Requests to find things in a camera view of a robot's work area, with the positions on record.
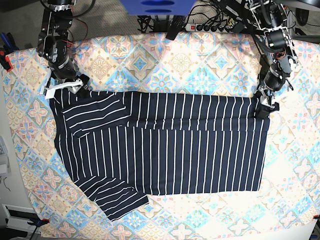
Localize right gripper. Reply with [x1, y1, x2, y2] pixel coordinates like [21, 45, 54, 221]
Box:
[67, 74, 90, 98]

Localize navy white striped T-shirt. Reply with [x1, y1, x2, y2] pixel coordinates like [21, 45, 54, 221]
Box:
[48, 88, 272, 223]

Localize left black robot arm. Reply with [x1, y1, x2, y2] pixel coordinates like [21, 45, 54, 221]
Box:
[217, 0, 298, 114]

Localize blue orange clamp bottom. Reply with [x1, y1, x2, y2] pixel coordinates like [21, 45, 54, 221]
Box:
[27, 218, 50, 234]

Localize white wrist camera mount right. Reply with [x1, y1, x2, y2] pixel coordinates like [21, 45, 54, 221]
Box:
[40, 67, 82, 100]

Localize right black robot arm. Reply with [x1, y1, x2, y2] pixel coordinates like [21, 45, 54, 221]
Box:
[38, 10, 279, 133]

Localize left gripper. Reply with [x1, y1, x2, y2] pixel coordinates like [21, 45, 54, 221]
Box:
[254, 86, 280, 119]

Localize patterned pastel tablecloth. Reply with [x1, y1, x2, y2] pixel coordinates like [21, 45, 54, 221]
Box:
[0, 33, 320, 240]

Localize blue box overhead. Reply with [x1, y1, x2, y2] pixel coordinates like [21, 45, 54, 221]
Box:
[120, 0, 196, 16]

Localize tangled black cables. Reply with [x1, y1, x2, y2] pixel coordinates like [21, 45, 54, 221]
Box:
[136, 0, 253, 33]

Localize white labelled power strip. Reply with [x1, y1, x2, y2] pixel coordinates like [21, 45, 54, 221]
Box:
[184, 22, 232, 33]

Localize white device at left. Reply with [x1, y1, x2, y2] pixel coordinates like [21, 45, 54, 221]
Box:
[0, 136, 11, 177]

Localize red black clamp left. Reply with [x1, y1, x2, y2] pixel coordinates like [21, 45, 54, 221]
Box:
[0, 32, 19, 72]

